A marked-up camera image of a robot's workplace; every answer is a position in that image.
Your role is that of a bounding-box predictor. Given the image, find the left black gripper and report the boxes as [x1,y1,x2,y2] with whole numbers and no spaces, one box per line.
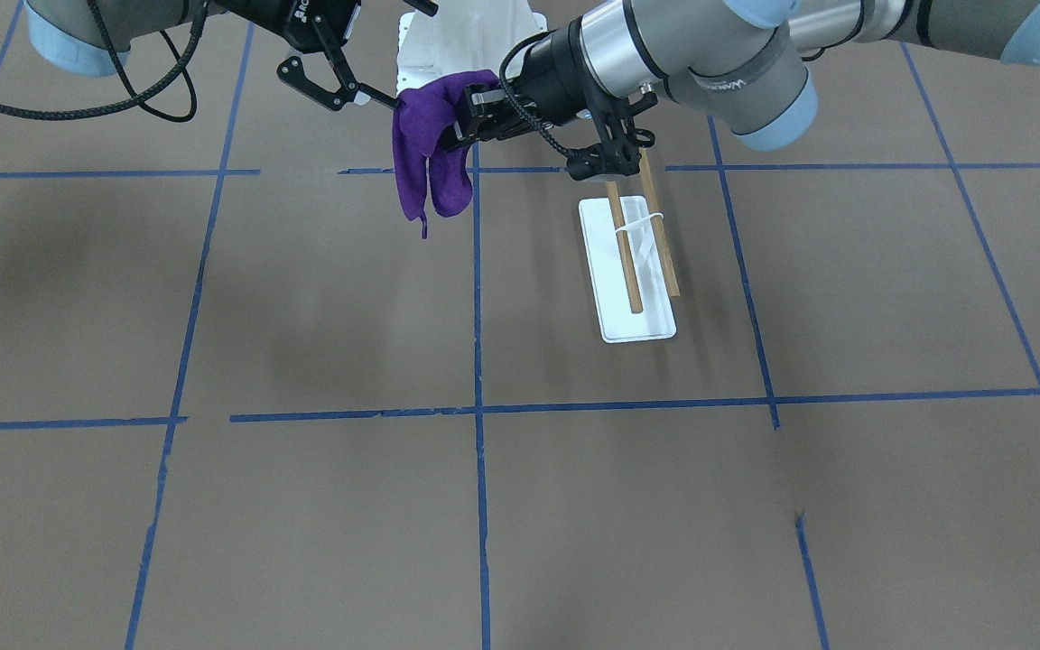
[444,29,593,153]

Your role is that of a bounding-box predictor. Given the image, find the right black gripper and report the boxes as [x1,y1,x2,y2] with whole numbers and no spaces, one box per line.
[228,1,399,112]

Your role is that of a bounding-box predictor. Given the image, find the purple towel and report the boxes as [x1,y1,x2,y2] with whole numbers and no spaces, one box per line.
[391,70,499,239]

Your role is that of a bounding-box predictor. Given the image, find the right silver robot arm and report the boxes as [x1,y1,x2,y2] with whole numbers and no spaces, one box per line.
[25,1,397,111]

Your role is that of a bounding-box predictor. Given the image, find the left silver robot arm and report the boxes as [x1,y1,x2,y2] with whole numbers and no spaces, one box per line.
[441,1,1040,172]

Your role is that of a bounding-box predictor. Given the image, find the white wooden towel rack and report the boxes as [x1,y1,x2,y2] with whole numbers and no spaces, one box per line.
[578,153,680,344]

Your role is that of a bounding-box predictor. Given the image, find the white pedestal column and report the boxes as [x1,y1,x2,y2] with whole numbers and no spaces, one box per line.
[396,1,548,94]

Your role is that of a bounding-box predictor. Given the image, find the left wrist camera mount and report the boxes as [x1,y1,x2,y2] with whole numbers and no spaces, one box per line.
[566,88,659,182]

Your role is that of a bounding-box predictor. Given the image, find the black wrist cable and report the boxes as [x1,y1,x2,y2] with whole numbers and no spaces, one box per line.
[0,0,209,124]

